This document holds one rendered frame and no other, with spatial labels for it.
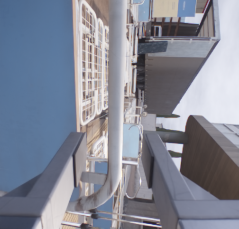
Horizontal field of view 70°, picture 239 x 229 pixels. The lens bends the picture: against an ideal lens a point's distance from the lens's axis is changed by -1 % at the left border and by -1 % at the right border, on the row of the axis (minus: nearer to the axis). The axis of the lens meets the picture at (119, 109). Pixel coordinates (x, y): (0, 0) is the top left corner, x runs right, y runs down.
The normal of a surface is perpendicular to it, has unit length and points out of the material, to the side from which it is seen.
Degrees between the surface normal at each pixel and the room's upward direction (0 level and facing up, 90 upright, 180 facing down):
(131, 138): 90
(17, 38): 90
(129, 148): 90
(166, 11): 91
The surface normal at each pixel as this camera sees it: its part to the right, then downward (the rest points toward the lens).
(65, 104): -0.17, 0.24
